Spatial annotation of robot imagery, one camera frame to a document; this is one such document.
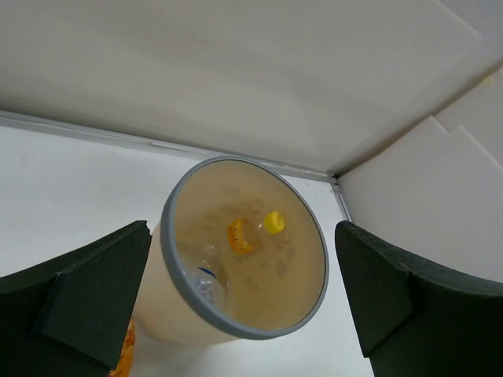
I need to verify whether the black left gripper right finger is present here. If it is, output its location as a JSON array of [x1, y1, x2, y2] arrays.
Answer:
[[335, 221, 502, 376]]

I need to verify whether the yellow cap orange label bottle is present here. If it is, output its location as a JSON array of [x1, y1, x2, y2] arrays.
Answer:
[[200, 210, 286, 265]]

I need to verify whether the beige bin with grey rim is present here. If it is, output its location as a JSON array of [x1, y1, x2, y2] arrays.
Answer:
[[134, 157, 329, 346]]

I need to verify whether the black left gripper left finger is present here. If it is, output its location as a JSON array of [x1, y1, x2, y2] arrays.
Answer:
[[1, 221, 151, 376]]

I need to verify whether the clear bottle dark blue label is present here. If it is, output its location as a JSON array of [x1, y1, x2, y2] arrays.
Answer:
[[184, 267, 226, 309]]

